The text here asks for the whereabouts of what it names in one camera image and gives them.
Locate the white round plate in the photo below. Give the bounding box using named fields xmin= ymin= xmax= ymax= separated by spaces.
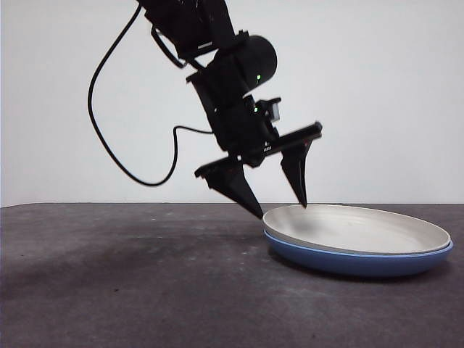
xmin=262 ymin=204 xmax=452 ymax=254

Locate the blue round plate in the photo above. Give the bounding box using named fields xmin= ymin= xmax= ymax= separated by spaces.
xmin=263 ymin=231 xmax=453 ymax=279

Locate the pale grey left wrist camera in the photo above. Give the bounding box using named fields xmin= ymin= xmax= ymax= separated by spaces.
xmin=267 ymin=97 xmax=282 ymax=123

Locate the black cable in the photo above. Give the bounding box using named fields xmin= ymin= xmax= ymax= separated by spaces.
xmin=88 ymin=2 xmax=218 ymax=187
xmin=149 ymin=25 xmax=189 ymax=70

